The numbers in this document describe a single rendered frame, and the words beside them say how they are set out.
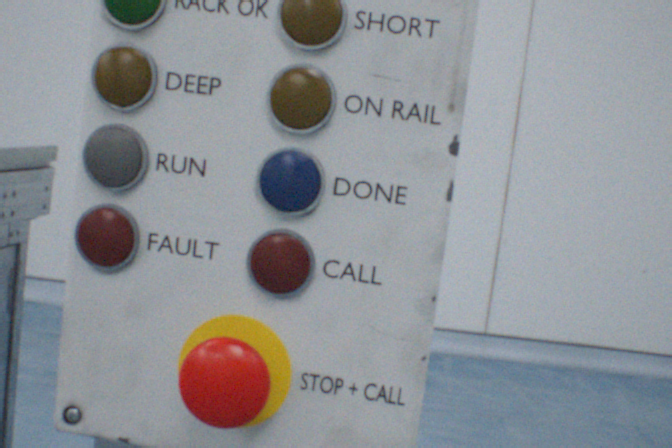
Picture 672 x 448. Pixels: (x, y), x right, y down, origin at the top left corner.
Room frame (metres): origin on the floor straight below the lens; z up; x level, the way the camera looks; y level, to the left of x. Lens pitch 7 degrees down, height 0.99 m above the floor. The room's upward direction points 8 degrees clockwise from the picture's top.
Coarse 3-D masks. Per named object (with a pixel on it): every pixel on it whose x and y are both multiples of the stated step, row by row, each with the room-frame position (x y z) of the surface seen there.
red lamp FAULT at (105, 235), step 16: (112, 208) 0.42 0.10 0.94; (96, 224) 0.42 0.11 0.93; (112, 224) 0.42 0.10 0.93; (128, 224) 0.42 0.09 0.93; (80, 240) 0.42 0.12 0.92; (96, 240) 0.42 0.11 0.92; (112, 240) 0.42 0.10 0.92; (128, 240) 0.42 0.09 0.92; (96, 256) 0.42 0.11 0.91; (112, 256) 0.42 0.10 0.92; (128, 256) 0.42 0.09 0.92
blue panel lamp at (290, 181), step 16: (272, 160) 0.41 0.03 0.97; (288, 160) 0.41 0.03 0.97; (304, 160) 0.41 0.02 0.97; (272, 176) 0.41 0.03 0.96; (288, 176) 0.41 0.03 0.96; (304, 176) 0.41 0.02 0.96; (320, 176) 0.41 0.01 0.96; (272, 192) 0.41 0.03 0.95; (288, 192) 0.41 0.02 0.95; (304, 192) 0.41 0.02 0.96; (288, 208) 0.41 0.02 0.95; (304, 208) 0.41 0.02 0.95
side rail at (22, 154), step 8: (0, 152) 1.68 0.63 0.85; (8, 152) 1.71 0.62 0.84; (16, 152) 1.74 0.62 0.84; (24, 152) 1.78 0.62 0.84; (32, 152) 1.82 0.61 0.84; (40, 152) 1.85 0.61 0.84; (48, 152) 1.89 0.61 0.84; (56, 152) 1.93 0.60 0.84; (0, 160) 1.68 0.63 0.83; (8, 160) 1.71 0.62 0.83; (16, 160) 1.75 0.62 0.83; (24, 160) 1.78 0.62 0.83; (32, 160) 1.82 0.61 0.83; (40, 160) 1.86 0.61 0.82; (48, 160) 1.90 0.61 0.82
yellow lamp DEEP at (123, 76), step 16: (128, 48) 0.42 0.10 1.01; (112, 64) 0.42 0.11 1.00; (128, 64) 0.42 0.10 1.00; (144, 64) 0.42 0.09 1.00; (96, 80) 0.42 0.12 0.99; (112, 80) 0.42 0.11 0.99; (128, 80) 0.42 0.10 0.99; (144, 80) 0.42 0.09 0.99; (112, 96) 0.42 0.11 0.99; (128, 96) 0.42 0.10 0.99; (144, 96) 0.42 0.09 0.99
